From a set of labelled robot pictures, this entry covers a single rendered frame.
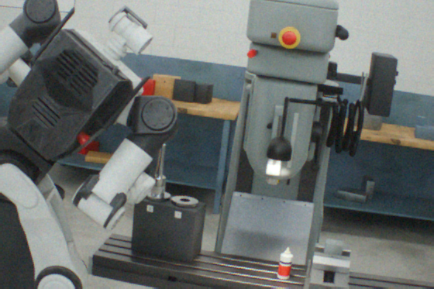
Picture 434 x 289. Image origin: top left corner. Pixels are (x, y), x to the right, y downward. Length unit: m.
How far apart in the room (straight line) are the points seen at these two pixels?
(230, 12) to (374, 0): 1.37
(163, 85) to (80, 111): 4.39
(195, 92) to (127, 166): 4.27
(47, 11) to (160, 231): 0.89
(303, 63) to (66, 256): 0.88
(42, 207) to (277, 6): 0.86
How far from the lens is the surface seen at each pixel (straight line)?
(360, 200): 5.96
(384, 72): 2.34
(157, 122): 1.69
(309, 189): 2.58
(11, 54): 1.82
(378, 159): 6.49
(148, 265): 2.24
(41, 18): 1.77
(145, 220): 2.29
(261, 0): 1.91
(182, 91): 5.96
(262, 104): 2.06
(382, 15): 6.35
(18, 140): 1.82
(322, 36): 1.90
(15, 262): 3.93
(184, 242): 2.27
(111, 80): 1.61
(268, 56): 2.00
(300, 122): 2.06
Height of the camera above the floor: 1.86
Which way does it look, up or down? 11 degrees down
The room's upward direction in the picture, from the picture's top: 7 degrees clockwise
